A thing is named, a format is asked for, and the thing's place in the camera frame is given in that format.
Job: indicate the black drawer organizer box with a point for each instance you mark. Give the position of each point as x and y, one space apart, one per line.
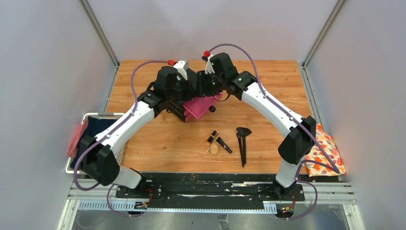
176 105

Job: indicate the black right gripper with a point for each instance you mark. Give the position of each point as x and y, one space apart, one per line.
202 84

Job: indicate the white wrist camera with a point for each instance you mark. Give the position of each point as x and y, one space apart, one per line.
181 66
209 68

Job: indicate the black fan makeup brush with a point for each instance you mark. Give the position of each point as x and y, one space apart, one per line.
244 132

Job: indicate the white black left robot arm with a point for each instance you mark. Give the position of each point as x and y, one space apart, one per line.
97 154

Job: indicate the pink top drawer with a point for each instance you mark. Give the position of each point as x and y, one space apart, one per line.
197 107

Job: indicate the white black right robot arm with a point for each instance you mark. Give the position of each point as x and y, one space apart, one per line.
299 133

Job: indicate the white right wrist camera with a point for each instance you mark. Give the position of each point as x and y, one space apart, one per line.
209 68

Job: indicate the navy blue cloth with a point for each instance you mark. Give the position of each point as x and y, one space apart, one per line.
95 126

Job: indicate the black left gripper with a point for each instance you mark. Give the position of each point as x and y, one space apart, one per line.
189 88

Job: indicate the black mascara tube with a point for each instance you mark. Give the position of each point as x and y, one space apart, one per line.
224 145

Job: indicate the black round drawer knob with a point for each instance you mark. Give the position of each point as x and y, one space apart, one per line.
212 109

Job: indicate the black flat makeup brush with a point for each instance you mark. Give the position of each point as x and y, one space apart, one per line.
239 137

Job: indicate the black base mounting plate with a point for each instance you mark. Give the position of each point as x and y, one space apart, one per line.
209 191

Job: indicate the black gold lipstick case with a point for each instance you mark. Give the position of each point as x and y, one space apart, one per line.
212 137

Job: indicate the yellow egg makeup sponge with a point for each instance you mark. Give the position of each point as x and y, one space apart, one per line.
214 149

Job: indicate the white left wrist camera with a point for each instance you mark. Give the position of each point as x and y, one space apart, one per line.
181 66

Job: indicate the pink cloth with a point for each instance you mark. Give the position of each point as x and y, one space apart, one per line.
73 144

